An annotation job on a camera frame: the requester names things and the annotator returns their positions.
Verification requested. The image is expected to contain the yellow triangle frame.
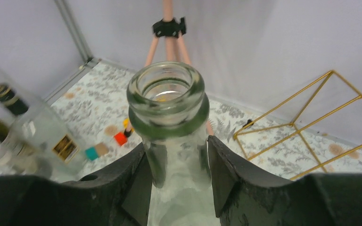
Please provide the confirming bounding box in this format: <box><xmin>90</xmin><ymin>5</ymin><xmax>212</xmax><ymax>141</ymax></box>
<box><xmin>123</xmin><ymin>118</ymin><xmax>130</xmax><ymax>128</ymax></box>

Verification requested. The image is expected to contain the floral table cloth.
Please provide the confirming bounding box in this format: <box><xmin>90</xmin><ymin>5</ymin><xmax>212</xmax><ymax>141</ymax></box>
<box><xmin>53</xmin><ymin>63</ymin><xmax>362</xmax><ymax>179</ymax></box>

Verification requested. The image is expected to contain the teal cube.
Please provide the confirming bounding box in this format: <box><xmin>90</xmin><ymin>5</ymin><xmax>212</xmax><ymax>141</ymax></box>
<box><xmin>85</xmin><ymin>147</ymin><xmax>99</xmax><ymax>161</ymax></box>

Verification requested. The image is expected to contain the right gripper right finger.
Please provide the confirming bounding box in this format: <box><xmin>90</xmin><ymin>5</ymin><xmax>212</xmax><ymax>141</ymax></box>
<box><xmin>208</xmin><ymin>136</ymin><xmax>362</xmax><ymax>226</ymax></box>

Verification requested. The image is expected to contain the tall clear glass bottle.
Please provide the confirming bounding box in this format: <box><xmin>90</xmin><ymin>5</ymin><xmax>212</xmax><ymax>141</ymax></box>
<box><xmin>127</xmin><ymin>61</ymin><xmax>220</xmax><ymax>226</ymax></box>

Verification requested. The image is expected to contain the clear bottle silver cap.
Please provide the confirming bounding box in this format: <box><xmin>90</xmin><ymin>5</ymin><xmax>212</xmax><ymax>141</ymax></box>
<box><xmin>0</xmin><ymin>141</ymin><xmax>53</xmax><ymax>178</ymax></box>

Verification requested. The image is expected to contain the frosted champagne bottle dark label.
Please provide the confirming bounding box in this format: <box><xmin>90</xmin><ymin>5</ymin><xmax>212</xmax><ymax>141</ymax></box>
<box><xmin>0</xmin><ymin>67</ymin><xmax>44</xmax><ymax>118</ymax></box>

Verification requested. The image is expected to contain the brown wooden cube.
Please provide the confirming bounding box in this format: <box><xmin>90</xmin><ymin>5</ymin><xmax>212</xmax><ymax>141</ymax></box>
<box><xmin>94</xmin><ymin>142</ymin><xmax>109</xmax><ymax>157</ymax></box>

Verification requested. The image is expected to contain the clear bottle black cap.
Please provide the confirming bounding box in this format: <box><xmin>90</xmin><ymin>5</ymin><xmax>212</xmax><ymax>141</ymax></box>
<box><xmin>0</xmin><ymin>82</ymin><xmax>88</xmax><ymax>180</ymax></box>

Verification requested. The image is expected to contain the red cube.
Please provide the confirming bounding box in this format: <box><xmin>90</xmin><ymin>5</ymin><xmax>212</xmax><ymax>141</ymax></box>
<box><xmin>113</xmin><ymin>132</ymin><xmax>128</xmax><ymax>146</ymax></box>

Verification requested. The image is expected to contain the gold wire wine rack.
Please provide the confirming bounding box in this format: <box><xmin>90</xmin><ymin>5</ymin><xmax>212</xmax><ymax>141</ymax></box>
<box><xmin>233</xmin><ymin>70</ymin><xmax>362</xmax><ymax>180</ymax></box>

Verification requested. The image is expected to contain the pink music stand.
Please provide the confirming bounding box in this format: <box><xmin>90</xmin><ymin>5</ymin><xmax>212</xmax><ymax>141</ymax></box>
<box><xmin>123</xmin><ymin>0</ymin><xmax>214</xmax><ymax>138</ymax></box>

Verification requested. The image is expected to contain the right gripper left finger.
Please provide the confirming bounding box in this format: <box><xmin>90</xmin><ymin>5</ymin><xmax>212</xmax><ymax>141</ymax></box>
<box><xmin>0</xmin><ymin>144</ymin><xmax>152</xmax><ymax>226</ymax></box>

